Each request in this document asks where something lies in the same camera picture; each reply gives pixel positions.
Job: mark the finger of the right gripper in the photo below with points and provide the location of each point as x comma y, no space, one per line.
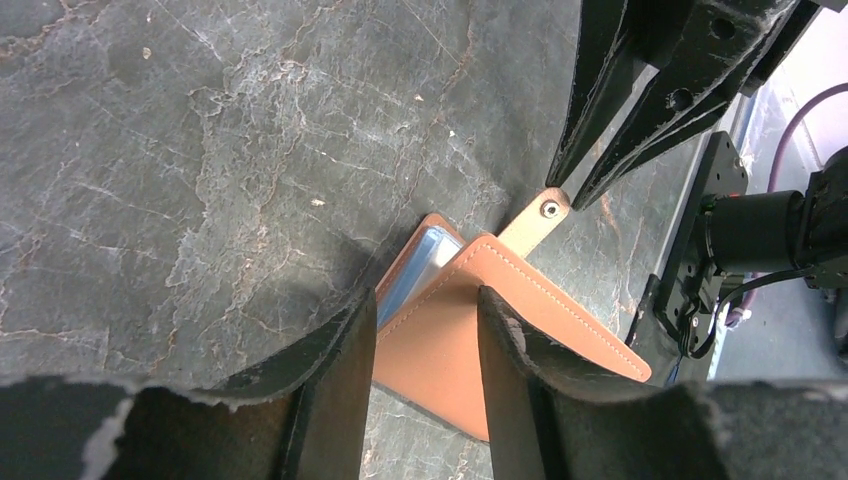
614,45
709,52

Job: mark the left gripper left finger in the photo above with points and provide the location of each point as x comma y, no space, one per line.
298,414

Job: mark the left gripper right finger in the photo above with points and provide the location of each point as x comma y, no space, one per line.
554,414

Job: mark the brown leather card holder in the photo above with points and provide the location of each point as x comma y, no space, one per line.
427,351

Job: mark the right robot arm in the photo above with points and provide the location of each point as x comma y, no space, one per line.
729,242

